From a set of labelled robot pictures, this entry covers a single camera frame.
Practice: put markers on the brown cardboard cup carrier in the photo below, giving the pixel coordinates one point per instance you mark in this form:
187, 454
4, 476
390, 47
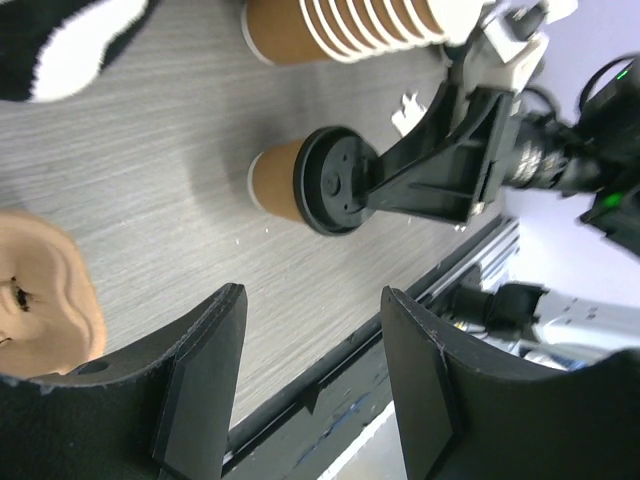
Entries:
51, 319

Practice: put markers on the bundle of white wrapped straws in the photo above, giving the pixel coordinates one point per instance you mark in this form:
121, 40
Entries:
408, 115

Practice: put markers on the stack of paper cups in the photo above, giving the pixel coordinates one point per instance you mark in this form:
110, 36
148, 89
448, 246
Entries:
291, 32

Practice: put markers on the zebra print pillow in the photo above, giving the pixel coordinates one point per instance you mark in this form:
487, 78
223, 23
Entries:
53, 50

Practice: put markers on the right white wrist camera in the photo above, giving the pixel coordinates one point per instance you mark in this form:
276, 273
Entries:
507, 46

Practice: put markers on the brown paper cup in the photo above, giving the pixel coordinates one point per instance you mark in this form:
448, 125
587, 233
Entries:
271, 181

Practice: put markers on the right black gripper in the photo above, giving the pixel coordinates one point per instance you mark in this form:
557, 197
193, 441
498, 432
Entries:
441, 170

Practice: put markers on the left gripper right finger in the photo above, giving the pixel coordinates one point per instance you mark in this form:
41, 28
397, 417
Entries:
465, 409

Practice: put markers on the black plastic cup lid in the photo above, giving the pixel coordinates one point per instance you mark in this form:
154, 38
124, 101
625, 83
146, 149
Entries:
328, 176

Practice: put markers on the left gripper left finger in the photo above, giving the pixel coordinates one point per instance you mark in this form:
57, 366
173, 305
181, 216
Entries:
158, 408

